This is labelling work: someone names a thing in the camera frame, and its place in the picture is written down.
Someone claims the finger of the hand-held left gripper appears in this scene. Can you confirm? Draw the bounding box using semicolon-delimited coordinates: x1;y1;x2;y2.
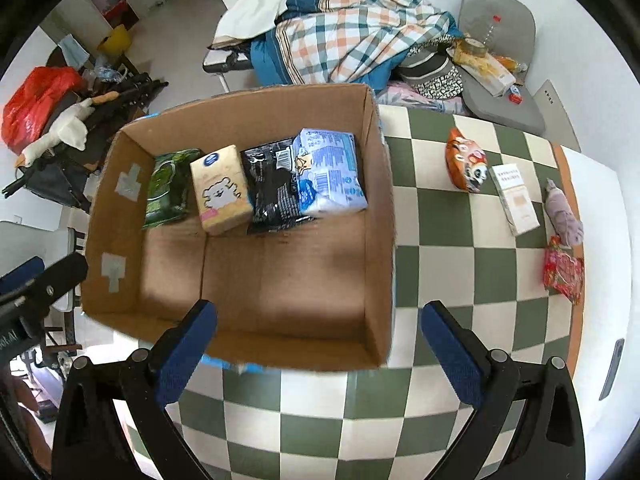
0;256;46;294
0;252;89;317

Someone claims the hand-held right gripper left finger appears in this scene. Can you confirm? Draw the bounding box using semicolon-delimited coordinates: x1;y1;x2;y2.
51;299;219;480

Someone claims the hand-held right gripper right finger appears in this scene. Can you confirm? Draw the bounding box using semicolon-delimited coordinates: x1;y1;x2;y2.
421;301;587;480

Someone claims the brown cardboard box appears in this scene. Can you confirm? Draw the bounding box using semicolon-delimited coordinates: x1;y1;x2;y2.
80;82;401;373

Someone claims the green checkered tablecloth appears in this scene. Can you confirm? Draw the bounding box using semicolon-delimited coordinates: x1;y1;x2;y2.
112;102;584;480

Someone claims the black fabric bag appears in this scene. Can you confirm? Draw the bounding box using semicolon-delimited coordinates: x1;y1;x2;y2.
2;125;110;208

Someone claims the green snack packet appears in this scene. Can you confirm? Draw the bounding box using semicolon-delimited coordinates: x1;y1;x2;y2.
142;148;203;231

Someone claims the red snack packet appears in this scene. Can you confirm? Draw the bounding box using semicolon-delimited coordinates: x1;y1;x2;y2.
542;236;586;306

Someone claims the white goose plush toy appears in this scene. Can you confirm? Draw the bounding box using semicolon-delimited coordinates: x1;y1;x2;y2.
15;97;97;169

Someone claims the red plastic bag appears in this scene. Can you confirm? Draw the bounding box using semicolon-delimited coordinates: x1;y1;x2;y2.
1;66;87;149

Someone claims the white and tan carton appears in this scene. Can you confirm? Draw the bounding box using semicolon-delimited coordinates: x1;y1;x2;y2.
487;163;542;238

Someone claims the yellow tissue pack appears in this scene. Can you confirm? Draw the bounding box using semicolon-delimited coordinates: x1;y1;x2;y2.
189;144;254;236

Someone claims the grey plush toy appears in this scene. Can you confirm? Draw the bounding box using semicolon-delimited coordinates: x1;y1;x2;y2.
543;178;585;247

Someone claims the black snack packet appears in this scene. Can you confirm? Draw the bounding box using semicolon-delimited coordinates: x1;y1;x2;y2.
240;136;317;235

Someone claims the orange snack packet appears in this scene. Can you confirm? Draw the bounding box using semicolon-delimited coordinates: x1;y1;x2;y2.
445;126;489;195

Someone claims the black tripod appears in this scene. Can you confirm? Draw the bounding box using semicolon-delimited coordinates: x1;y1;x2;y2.
86;72;169;113

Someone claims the light blue cloth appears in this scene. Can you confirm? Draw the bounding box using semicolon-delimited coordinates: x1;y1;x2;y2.
56;35;92;69

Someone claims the light blue packet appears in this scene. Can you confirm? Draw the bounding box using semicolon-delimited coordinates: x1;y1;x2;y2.
291;127;370;219

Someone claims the yellow bin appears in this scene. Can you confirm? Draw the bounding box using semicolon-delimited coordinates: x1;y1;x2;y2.
97;25;136;57

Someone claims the grey chair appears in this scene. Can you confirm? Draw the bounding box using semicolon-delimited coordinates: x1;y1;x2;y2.
456;0;549;136

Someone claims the pink patterned cloth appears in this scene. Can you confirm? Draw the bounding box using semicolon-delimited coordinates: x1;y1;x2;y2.
375;81;467;117

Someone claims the black and white patterned bag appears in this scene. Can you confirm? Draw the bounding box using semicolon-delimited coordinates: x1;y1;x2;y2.
414;66;466;102

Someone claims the yellow snack bag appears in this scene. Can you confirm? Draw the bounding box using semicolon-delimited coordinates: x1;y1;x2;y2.
454;50;517;99

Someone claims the striped grey cloth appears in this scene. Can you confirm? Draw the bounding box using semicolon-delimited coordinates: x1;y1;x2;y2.
397;51;454;86

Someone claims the tape roll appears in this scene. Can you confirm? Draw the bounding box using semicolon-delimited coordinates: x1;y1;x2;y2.
457;37;489;62

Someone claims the clear bottle with red cap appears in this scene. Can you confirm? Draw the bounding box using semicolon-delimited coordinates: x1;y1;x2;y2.
482;14;504;49

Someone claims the plaid blanket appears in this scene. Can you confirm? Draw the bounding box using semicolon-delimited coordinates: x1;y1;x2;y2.
249;0;464;87

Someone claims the grey handle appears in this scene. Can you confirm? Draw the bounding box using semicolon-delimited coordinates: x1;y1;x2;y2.
599;338;626;402

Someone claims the folding bed frame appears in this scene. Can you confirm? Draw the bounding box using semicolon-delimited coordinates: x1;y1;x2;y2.
202;44;257;94

